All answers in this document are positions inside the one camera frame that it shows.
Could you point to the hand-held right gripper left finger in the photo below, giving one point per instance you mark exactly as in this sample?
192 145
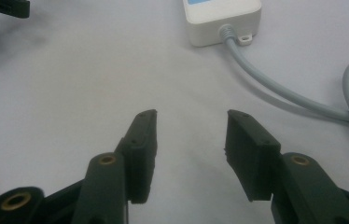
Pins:
118 174

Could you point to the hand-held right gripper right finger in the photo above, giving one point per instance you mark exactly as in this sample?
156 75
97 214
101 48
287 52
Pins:
275 174

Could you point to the white plastic box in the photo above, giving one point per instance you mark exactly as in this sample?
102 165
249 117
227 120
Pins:
222 18

